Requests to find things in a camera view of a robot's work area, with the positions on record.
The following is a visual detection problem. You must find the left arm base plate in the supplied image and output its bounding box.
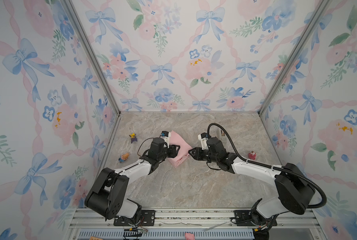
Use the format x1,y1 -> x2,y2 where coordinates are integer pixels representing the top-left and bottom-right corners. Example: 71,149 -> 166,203
113,210 -> 156,227

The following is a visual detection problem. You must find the orange toy figure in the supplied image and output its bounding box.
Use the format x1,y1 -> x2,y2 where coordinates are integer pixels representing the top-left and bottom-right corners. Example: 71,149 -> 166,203
118,153 -> 129,163

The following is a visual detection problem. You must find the yellow purple toy figure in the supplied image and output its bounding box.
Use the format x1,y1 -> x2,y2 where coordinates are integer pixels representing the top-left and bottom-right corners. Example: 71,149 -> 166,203
129,133 -> 138,144

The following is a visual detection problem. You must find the pink red toy figure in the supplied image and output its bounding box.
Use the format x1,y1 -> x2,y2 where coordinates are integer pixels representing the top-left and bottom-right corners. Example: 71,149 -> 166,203
248,151 -> 257,160

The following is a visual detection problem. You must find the aluminium rail frame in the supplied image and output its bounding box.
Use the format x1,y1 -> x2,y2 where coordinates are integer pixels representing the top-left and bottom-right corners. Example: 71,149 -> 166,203
64,208 -> 327,240

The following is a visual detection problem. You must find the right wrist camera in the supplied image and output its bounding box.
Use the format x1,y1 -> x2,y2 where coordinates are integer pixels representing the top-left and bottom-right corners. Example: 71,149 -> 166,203
198,133 -> 210,150

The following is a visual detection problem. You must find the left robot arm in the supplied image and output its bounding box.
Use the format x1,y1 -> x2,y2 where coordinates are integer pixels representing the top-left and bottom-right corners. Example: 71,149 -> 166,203
84,137 -> 181,224

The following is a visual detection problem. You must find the black corrugated cable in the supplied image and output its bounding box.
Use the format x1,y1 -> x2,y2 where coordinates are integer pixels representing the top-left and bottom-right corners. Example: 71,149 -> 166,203
207,122 -> 328,209

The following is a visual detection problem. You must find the pink object on rail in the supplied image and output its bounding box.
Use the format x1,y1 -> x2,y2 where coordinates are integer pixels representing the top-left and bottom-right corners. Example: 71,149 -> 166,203
185,233 -> 196,240

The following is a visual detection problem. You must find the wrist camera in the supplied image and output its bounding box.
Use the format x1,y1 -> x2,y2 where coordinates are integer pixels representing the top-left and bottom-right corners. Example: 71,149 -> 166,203
198,133 -> 210,150
160,131 -> 171,146

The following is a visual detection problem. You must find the purple wrapping paper sheet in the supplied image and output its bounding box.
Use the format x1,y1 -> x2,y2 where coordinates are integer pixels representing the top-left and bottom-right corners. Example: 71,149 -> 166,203
167,131 -> 192,168

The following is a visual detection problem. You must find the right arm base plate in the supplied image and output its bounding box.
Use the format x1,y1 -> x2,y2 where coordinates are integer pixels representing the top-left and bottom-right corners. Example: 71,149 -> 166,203
234,209 -> 278,227

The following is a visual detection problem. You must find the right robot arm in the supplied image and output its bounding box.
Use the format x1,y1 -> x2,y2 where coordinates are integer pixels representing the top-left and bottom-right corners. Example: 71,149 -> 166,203
188,137 -> 316,226

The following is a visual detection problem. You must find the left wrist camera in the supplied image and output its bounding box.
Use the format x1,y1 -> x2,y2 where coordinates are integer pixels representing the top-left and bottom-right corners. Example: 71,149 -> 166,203
160,131 -> 171,146

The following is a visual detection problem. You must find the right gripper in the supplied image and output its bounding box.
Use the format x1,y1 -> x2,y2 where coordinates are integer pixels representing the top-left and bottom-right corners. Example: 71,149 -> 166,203
188,148 -> 220,165

